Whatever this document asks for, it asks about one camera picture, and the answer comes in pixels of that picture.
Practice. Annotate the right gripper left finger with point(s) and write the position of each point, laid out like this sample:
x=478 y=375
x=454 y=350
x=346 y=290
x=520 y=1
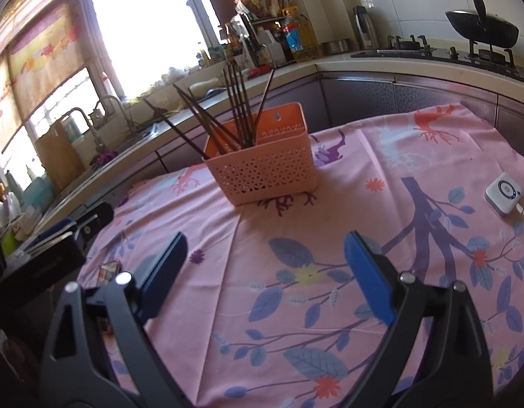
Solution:
x=76 y=368

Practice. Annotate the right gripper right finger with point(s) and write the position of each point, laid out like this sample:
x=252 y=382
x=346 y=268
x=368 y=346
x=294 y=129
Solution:
x=455 y=369

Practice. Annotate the dark wooden chopstick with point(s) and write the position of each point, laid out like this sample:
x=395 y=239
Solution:
x=234 y=138

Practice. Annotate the reddish brown chopstick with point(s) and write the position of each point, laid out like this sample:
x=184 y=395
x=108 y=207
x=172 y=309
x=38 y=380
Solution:
x=216 y=132

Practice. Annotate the dark brown chopstick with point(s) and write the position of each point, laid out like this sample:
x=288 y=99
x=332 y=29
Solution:
x=242 y=104

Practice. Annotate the dark red chopstick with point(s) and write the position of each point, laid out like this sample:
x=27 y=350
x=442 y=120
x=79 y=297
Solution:
x=235 y=116

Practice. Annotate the chrome kitchen faucet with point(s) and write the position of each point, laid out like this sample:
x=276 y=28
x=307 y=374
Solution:
x=112 y=105

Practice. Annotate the wooden cutting board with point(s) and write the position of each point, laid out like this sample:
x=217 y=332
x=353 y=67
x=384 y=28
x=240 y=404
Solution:
x=58 y=157

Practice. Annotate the small white square device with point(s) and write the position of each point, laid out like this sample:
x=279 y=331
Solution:
x=503 y=195

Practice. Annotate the pink floral tablecloth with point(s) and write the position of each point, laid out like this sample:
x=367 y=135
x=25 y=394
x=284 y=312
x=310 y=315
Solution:
x=266 y=312

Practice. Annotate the pink perforated utensil basket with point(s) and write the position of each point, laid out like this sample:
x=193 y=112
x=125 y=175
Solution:
x=280 y=163

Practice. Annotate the gas stove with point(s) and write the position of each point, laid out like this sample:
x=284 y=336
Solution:
x=419 y=48

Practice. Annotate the dark sauce bottle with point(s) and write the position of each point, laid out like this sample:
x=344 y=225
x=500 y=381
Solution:
x=234 y=41

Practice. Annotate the black wok with lid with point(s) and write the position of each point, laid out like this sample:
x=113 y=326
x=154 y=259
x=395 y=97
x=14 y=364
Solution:
x=480 y=26

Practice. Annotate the stainless steel kettle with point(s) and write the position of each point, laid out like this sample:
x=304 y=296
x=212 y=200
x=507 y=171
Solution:
x=366 y=29

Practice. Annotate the small steel pot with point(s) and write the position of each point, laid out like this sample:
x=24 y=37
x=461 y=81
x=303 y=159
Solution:
x=335 y=47

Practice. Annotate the white plastic jug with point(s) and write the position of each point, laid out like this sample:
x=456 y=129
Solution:
x=273 y=48

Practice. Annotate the yellow cooking oil bottle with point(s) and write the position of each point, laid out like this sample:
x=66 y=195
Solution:
x=300 y=35

